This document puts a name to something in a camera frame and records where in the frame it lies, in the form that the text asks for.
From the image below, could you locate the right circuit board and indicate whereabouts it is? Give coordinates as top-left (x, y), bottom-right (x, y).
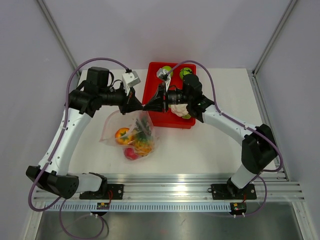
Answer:
top-left (230, 202), bottom-right (247, 217)

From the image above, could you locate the toy pineapple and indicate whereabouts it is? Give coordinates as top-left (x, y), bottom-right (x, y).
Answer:
top-left (130, 115), bottom-right (156, 157)

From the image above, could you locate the right aluminium frame post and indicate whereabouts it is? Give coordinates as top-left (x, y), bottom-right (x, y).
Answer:
top-left (252, 0), bottom-right (299, 77)

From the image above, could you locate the red toy apple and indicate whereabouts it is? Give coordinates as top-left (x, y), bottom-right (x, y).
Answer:
top-left (123, 147), bottom-right (140, 161)

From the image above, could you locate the red plastic tray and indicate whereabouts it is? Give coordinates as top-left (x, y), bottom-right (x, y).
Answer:
top-left (142, 62), bottom-right (197, 129)

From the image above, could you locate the clear zip top bag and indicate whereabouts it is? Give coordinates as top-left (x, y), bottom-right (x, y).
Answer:
top-left (99, 110), bottom-right (158, 156)

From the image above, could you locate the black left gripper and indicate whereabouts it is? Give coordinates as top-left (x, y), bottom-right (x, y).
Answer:
top-left (99, 83), bottom-right (144, 116)

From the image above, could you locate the circuit board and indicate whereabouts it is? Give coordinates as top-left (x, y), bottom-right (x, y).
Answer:
top-left (230, 202), bottom-right (247, 217)
top-left (96, 202), bottom-right (110, 210)

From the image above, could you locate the left circuit board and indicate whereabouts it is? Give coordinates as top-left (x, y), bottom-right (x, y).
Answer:
top-left (96, 202), bottom-right (110, 210)

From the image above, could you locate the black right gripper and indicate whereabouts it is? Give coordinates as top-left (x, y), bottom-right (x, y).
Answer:
top-left (143, 82), bottom-right (192, 114)

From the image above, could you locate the right side aluminium rail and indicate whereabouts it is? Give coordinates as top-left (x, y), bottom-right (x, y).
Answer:
top-left (247, 69), bottom-right (291, 182)

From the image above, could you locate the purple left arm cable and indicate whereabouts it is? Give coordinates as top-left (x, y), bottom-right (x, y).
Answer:
top-left (27, 57), bottom-right (132, 238)

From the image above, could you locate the green toy apple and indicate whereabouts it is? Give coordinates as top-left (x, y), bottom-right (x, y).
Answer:
top-left (162, 65), bottom-right (173, 77)

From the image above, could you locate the white slotted cable duct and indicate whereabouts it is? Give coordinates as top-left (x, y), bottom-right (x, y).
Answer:
top-left (48, 201), bottom-right (231, 213)

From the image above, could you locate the red toy tomato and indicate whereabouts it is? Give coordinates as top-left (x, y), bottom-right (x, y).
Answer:
top-left (114, 127), bottom-right (133, 145)

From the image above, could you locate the aluminium frame post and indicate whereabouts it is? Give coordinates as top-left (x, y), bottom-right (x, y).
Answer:
top-left (252, 0), bottom-right (299, 77)
top-left (35, 0), bottom-right (78, 70)

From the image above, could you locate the toy cauliflower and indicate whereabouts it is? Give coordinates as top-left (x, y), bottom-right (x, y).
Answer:
top-left (169, 104), bottom-right (191, 119)

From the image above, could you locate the toy watermelon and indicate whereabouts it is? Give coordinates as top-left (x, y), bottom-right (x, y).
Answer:
top-left (179, 67), bottom-right (193, 79)

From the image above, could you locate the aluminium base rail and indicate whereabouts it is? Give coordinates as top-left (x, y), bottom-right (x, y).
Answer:
top-left (32, 172), bottom-right (306, 205)

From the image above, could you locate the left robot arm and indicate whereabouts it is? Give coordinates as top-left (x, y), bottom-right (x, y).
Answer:
top-left (26, 67), bottom-right (143, 199)

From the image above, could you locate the left aluminium frame post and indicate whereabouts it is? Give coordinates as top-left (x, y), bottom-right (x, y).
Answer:
top-left (35, 0), bottom-right (78, 70)

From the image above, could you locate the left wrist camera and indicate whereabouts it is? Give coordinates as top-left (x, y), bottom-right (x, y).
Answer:
top-left (122, 71), bottom-right (141, 96)

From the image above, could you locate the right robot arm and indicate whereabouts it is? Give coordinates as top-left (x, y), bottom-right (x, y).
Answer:
top-left (143, 72), bottom-right (278, 198)

